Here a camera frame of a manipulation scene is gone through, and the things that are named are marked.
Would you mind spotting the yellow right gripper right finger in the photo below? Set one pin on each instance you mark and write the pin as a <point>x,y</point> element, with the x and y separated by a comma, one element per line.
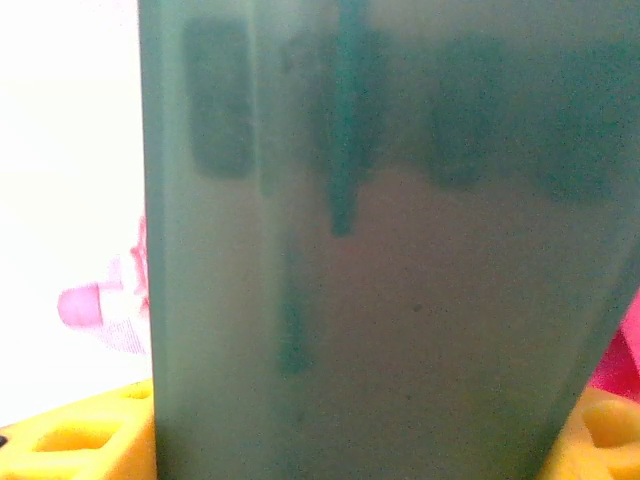
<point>605,440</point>

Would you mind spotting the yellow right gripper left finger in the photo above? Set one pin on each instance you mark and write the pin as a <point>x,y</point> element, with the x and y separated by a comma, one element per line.
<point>75,440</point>

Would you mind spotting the pink backpack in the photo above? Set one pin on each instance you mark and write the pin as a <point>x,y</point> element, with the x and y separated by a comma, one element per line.
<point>120,320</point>

